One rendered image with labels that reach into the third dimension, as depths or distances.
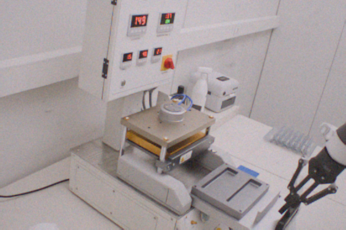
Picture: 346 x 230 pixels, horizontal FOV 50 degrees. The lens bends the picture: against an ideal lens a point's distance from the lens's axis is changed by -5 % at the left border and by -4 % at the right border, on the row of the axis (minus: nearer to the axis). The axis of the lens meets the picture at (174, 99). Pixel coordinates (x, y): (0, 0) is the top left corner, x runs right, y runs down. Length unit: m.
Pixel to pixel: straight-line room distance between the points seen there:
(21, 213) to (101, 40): 0.62
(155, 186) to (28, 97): 0.55
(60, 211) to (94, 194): 0.13
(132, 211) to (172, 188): 0.19
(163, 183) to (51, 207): 0.44
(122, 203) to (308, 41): 2.62
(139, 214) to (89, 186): 0.22
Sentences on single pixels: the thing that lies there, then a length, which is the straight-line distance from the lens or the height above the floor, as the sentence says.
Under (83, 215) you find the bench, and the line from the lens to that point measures 1.34.
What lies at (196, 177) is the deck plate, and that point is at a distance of 1.28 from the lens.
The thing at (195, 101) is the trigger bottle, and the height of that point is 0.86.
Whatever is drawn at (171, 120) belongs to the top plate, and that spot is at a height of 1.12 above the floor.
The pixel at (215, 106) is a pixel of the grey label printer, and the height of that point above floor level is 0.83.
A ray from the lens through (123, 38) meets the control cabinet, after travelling 1.11.
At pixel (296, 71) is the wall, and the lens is 3.58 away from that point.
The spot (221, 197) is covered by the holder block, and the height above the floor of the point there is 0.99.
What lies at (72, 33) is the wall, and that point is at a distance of 1.43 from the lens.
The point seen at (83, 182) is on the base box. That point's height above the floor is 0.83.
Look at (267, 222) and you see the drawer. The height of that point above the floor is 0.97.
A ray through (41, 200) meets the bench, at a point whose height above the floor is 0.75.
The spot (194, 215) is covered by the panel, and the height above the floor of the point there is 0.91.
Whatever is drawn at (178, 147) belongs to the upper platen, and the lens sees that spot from 1.16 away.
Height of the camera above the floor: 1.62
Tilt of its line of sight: 22 degrees down
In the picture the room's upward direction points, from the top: 11 degrees clockwise
